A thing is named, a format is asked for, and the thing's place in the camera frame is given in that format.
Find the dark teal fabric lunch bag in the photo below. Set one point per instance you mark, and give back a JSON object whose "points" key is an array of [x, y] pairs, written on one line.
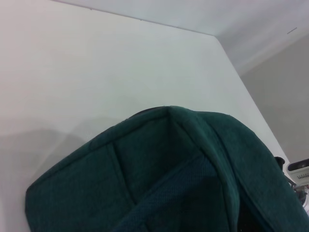
{"points": [[120, 181]]}

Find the small black background object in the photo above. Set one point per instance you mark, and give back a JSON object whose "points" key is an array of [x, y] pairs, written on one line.
{"points": [[278, 162]]}

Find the white vented box device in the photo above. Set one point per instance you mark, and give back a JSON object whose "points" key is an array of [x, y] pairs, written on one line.
{"points": [[299, 169]]}

